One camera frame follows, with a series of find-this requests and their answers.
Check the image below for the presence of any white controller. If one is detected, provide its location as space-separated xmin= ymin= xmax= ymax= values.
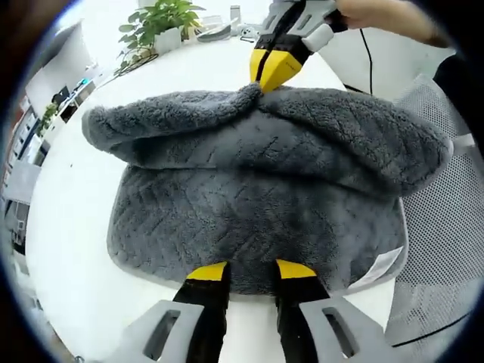
xmin=239 ymin=22 xmax=262 ymax=43

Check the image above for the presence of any coiled black cable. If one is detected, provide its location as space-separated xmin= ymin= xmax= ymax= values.
xmin=112 ymin=51 xmax=160 ymax=78

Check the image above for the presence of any grey mesh chair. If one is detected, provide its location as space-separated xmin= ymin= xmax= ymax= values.
xmin=385 ymin=73 xmax=484 ymax=347

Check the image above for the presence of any black and white headset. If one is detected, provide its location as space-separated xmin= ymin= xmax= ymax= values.
xmin=196 ymin=23 xmax=231 ymax=42

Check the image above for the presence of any person's right hand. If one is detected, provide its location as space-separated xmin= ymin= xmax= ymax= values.
xmin=335 ymin=0 xmax=395 ymax=30

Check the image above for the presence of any white plant pot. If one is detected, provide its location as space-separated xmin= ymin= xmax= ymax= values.
xmin=154 ymin=26 xmax=184 ymax=55

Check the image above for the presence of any grey fluffy towel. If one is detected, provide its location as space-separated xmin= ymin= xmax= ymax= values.
xmin=81 ymin=82 xmax=455 ymax=296

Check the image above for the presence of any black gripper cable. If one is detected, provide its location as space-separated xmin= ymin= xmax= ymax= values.
xmin=358 ymin=27 xmax=375 ymax=96

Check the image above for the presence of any green potted plant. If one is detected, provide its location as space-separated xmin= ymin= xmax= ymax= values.
xmin=117 ymin=0 xmax=206 ymax=75

